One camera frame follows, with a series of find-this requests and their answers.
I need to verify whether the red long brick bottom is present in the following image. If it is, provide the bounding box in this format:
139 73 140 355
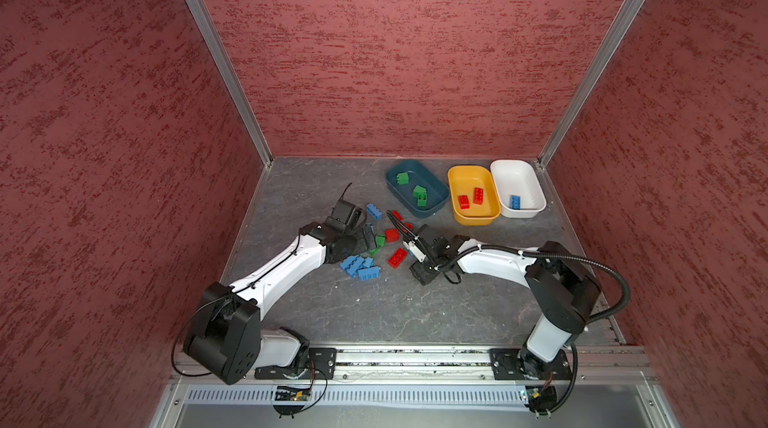
472 188 485 206

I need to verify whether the red long brick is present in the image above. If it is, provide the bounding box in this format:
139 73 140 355
388 248 409 269
472 188 485 206

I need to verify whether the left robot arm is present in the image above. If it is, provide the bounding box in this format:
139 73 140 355
177 199 375 385

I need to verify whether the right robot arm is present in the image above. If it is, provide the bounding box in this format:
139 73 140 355
399 225 631 365

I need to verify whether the blue brick near teal bin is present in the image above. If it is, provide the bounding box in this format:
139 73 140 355
366 203 383 221

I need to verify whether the red square brick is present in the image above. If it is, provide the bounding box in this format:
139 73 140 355
385 229 400 244

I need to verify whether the red long brick centre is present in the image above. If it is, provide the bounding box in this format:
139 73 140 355
388 248 409 269

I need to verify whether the teal plastic bin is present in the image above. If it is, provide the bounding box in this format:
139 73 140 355
385 160 450 219

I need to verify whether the white plastic bin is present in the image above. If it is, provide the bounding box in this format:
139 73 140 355
490 160 547 219

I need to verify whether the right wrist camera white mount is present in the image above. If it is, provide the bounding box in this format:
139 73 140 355
406 238 429 263

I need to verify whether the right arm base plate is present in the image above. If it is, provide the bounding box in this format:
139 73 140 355
488 348 573 382

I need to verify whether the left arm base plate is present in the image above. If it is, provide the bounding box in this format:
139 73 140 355
254 347 338 381

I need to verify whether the perforated metal rail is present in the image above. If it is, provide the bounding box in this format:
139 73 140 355
184 384 528 411

